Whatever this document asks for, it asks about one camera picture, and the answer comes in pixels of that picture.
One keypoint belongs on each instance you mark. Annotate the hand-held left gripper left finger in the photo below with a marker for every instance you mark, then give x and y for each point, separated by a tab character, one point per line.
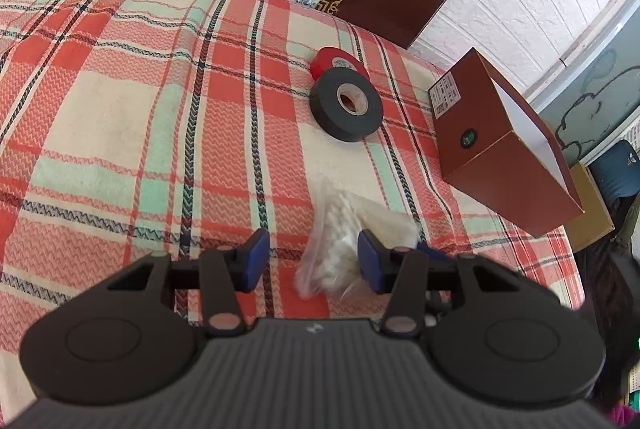
254	259

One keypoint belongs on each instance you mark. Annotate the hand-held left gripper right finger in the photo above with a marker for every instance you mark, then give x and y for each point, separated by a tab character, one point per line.
372	261

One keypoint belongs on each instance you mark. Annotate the clear bag of cotton swabs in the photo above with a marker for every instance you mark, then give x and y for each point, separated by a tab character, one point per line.
335	239

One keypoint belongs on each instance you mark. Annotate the brown cardboard box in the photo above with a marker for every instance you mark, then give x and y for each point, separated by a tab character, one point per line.
490	169

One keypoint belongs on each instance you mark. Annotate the black tape roll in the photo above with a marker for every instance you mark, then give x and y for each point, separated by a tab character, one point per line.
330	109

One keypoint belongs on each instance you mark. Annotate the red tape roll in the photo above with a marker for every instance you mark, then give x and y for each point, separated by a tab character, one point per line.
330	59

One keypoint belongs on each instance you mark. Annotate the plaid blanket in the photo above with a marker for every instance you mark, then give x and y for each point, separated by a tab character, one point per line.
125	119

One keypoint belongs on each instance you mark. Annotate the tan cardboard box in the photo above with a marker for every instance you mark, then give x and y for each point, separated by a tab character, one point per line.
590	209

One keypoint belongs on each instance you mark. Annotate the dark cloth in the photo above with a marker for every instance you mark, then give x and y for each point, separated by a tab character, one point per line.
610	309

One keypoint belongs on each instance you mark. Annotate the dark blue chair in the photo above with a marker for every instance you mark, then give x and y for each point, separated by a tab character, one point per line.
617	174

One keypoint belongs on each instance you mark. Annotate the cartoon glass door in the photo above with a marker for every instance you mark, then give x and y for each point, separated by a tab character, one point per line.
590	99

